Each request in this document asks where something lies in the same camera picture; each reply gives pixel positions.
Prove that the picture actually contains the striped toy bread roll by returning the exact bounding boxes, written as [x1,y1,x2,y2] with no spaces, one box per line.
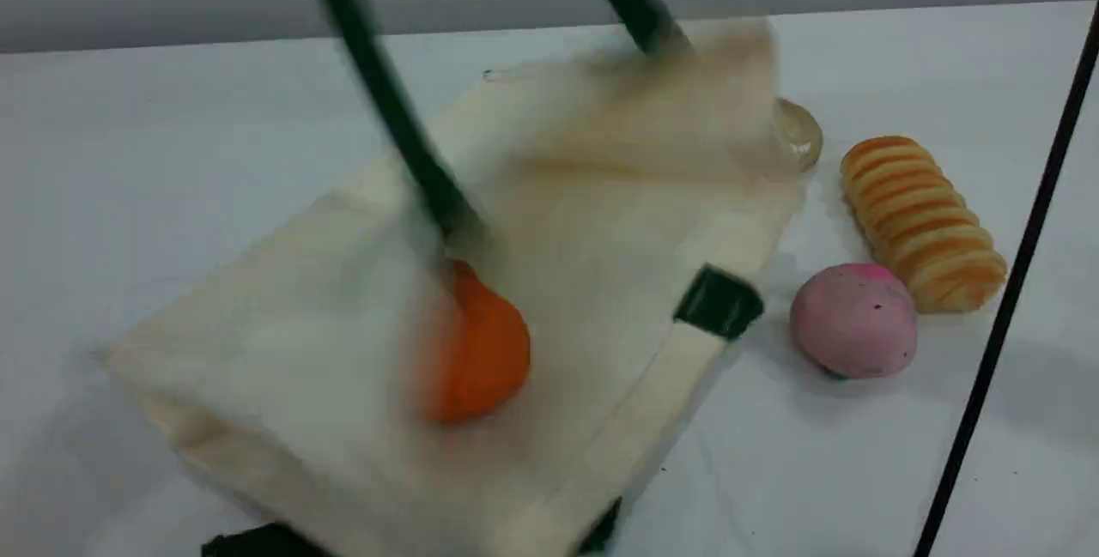
[840,136,1008,315]

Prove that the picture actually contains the white canvas bag green handles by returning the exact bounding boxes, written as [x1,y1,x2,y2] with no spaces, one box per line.
[99,0,808,557]

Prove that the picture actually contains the orange toy fruit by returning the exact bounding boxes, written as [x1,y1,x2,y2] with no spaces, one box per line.
[421,261,533,425]

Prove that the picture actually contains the beige toy potato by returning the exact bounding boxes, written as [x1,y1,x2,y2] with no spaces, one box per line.
[773,98,823,173]

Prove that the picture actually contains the thin black cable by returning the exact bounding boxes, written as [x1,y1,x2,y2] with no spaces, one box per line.
[914,0,1099,557]

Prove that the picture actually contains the pink toy peach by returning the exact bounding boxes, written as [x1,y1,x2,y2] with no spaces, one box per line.
[789,262,918,379]

